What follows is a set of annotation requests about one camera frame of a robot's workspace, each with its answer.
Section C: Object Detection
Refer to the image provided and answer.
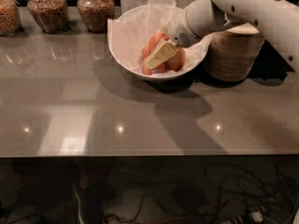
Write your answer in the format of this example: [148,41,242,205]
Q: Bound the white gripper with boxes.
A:
[145,8,202,69]

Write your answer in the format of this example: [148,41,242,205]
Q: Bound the red apple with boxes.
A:
[165,48,186,72]
[142,45,150,59]
[141,59,166,76]
[148,32,169,52]

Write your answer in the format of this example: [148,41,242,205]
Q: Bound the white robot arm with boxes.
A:
[146,0,299,69]

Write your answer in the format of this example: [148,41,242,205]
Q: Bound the white ceramic bowl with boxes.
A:
[107,5,210,81]

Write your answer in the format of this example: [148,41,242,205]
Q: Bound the white tissue paper liner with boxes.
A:
[107,0,213,77]

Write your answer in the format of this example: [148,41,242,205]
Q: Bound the front stack paper bowls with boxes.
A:
[205,23,264,82]

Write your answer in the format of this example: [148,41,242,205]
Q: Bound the right glass cereal jar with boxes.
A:
[77,0,114,34]

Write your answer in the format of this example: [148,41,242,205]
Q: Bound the glass cereal jar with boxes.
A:
[0,0,21,36]
[77,0,114,34]
[27,0,69,34]

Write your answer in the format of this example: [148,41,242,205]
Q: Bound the middle glass cereal jar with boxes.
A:
[27,0,69,34]

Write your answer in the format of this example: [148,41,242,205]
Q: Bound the left glass cereal jar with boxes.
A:
[0,0,21,36]

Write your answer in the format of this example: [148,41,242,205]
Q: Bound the white power adapter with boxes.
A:
[250,212,263,223]

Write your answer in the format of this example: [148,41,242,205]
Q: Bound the white cable on floor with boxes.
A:
[72,181,86,224]

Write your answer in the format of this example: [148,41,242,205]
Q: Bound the black floor cables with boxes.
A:
[106,161,299,224]

